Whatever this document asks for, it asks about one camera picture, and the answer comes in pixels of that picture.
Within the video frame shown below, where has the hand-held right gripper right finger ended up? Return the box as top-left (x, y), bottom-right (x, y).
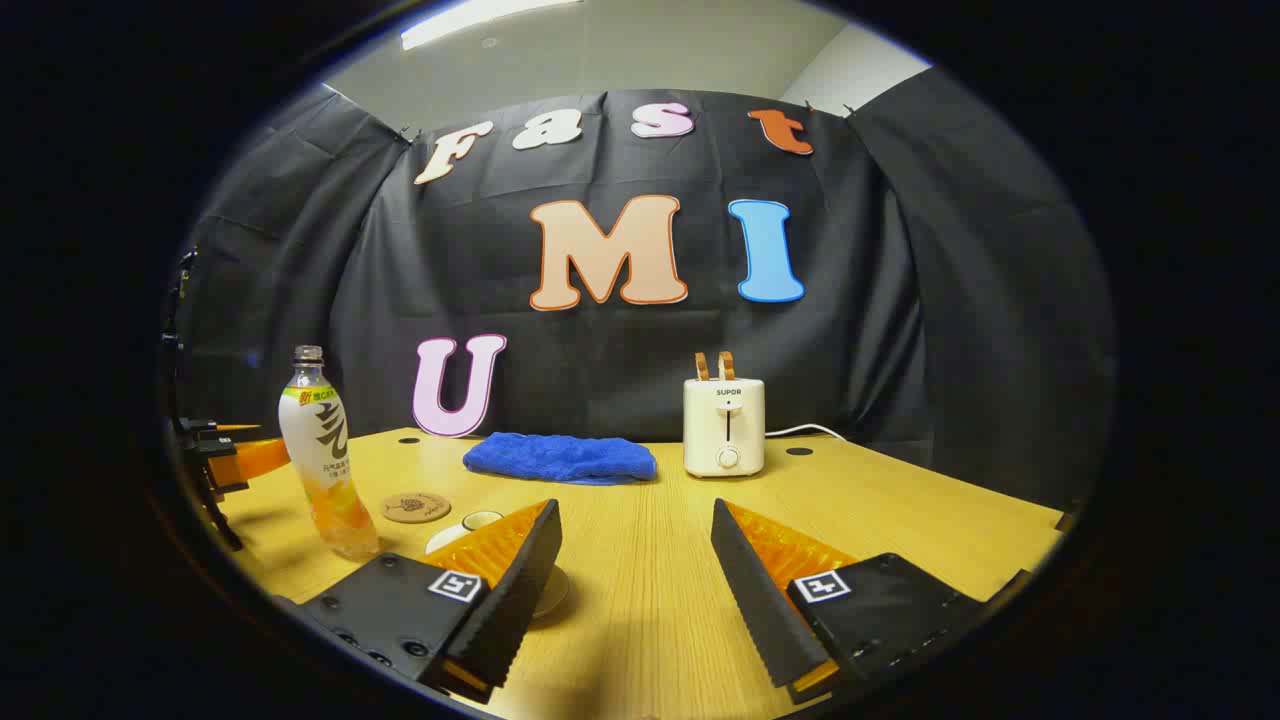
top-left (711, 498), bottom-right (1036, 706)

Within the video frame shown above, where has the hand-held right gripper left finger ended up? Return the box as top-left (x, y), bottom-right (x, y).
top-left (278, 498), bottom-right (563, 704)

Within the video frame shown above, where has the white teacup lid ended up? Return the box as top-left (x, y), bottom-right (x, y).
top-left (445, 510), bottom-right (504, 546)

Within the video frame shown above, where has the clear water bottle white label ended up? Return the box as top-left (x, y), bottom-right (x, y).
top-left (278, 345), bottom-right (381, 559)

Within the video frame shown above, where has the round cork coaster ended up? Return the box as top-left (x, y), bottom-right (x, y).
top-left (381, 491), bottom-right (452, 524)

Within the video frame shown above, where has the white saucer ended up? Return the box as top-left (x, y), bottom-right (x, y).
top-left (533, 565), bottom-right (571, 619)

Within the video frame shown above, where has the blue towel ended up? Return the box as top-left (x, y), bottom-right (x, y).
top-left (462, 432), bottom-right (658, 486)

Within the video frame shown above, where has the cream toaster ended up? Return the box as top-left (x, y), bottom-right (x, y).
top-left (683, 378), bottom-right (766, 479)

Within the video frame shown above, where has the black backdrop cloth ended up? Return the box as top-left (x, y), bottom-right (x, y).
top-left (175, 88), bottom-right (1116, 511)

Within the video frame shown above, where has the ceiling light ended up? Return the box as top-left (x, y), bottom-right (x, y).
top-left (400, 0), bottom-right (581, 51)

